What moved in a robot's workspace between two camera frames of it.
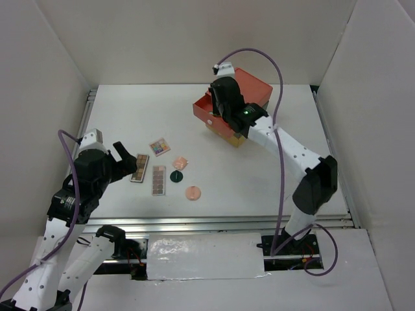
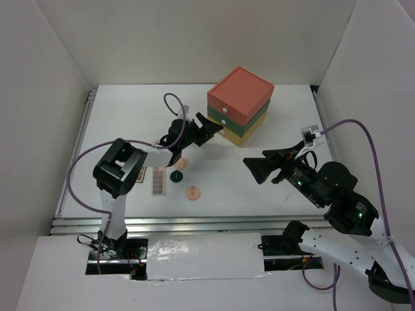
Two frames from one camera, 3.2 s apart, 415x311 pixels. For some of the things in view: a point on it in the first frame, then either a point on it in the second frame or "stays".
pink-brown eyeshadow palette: (159, 178) stays
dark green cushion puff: (176, 176) stays
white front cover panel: (205, 256) stays
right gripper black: (214, 108) → (259, 166)
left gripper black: (124, 166) → (207, 130)
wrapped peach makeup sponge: (179, 163) stays
